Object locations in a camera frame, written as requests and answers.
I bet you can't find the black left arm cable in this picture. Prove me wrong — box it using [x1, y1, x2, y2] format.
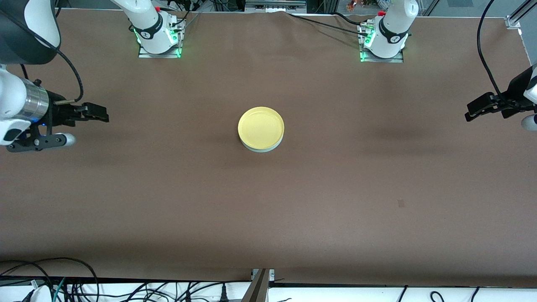
[477, 0, 517, 106]

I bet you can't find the short black table cable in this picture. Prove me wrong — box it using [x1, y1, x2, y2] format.
[335, 12, 364, 26]

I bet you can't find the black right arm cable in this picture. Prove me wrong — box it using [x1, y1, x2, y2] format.
[19, 47, 84, 104]

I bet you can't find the pale green round plate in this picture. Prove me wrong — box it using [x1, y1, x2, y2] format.
[241, 140, 283, 154]

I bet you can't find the long black table cable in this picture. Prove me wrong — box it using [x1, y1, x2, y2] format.
[287, 13, 370, 37]

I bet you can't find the metal frame post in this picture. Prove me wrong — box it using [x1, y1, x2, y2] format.
[243, 268, 276, 302]

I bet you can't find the green cable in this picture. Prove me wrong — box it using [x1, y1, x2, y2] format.
[52, 276, 68, 302]

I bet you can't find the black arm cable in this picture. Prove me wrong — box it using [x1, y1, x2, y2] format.
[19, 47, 84, 104]
[477, 0, 517, 106]

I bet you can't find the aluminium corner frame profile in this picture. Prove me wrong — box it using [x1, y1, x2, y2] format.
[505, 0, 537, 29]

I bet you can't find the yellow round plate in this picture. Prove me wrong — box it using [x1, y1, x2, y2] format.
[237, 107, 285, 151]

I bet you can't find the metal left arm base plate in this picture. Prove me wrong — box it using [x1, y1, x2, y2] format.
[360, 24, 404, 63]

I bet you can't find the aluminium crossbar profile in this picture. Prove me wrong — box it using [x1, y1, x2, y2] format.
[245, 0, 307, 13]

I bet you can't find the large black looped cable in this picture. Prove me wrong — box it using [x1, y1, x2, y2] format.
[0, 257, 99, 302]

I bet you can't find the white lower shelf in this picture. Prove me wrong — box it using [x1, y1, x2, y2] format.
[0, 279, 537, 302]

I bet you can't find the brown table cover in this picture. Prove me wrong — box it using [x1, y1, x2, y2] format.
[0, 8, 537, 290]

